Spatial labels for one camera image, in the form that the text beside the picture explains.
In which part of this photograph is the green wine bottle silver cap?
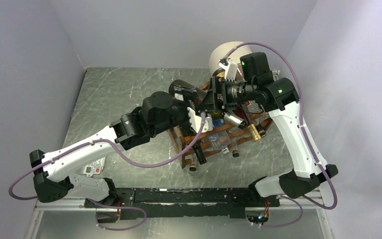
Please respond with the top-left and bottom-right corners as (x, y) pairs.
(168, 79), (248, 130)

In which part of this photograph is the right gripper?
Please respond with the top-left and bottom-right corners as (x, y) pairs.
(197, 76), (256, 113)

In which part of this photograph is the rose wine bottle gold cap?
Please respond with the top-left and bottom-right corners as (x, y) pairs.
(210, 112), (268, 142)

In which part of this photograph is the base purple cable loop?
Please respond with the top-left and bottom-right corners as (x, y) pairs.
(92, 204), (150, 231)

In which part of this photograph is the white printed card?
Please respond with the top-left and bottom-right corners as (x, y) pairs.
(81, 156), (106, 177)

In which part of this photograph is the blue glass bottle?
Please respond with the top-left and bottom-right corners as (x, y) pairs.
(208, 119), (227, 150)

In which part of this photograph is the dark wine bottle white label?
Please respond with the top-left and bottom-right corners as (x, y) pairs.
(192, 144), (207, 165)

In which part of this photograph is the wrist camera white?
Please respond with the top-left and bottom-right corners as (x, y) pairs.
(218, 58), (238, 82)
(187, 107), (213, 133)

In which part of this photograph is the wooden wine rack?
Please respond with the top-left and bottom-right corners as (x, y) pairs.
(180, 107), (273, 171)

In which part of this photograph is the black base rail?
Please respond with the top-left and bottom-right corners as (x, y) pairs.
(99, 188), (280, 220)

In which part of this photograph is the white orange cylinder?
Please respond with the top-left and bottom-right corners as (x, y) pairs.
(208, 41), (253, 79)

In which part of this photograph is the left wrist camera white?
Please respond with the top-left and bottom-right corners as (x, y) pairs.
(187, 107), (213, 133)

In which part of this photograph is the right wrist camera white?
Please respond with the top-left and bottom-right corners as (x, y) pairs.
(218, 58), (238, 82)

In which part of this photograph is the clear bottle lower rack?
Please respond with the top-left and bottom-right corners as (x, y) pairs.
(218, 132), (240, 158)

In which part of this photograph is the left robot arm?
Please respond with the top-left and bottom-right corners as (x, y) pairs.
(30, 91), (205, 207)

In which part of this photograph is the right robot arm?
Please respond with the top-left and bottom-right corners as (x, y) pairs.
(198, 52), (338, 206)

